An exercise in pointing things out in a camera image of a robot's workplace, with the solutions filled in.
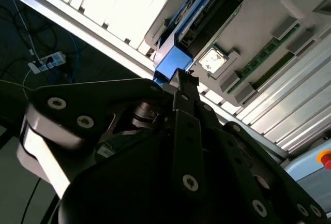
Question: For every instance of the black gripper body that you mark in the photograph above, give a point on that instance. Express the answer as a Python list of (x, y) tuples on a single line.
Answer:
[(116, 195)]

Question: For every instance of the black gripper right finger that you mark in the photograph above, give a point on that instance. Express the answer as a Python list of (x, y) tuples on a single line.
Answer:
[(248, 190)]

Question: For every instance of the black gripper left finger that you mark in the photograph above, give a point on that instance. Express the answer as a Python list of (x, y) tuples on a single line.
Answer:
[(103, 97)]

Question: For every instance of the hard disk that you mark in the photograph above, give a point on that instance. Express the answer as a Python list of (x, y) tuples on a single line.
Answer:
[(173, 58)]

